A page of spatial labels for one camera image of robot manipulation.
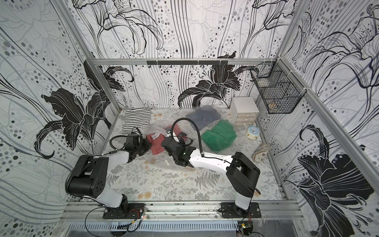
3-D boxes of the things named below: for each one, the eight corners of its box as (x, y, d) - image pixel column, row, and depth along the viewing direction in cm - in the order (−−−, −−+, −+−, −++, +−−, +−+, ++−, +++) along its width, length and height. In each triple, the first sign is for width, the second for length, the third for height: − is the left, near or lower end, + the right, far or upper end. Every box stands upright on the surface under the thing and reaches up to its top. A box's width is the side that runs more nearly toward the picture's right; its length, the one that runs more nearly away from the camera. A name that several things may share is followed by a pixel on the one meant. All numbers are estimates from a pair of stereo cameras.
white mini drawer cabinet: (232, 126, 110) (236, 113, 99) (227, 105, 124) (231, 92, 113) (253, 126, 110) (260, 113, 99) (247, 105, 124) (252, 92, 113)
